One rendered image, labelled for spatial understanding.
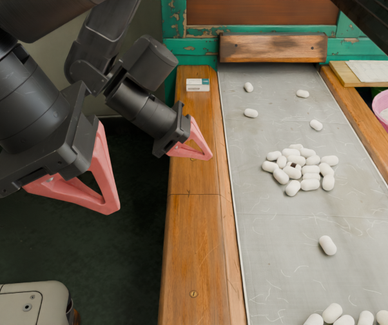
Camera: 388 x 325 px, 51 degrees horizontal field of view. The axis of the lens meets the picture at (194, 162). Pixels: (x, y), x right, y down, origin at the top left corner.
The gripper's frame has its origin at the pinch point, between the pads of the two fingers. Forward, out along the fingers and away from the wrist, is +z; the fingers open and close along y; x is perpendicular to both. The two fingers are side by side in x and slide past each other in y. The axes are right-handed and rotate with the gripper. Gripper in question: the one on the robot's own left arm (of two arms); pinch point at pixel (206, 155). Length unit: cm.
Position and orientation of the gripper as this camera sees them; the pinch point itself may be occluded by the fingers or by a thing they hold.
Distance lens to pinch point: 71.4
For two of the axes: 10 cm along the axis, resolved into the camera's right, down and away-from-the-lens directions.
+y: 0.1, -5.8, 8.1
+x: -6.5, 6.2, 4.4
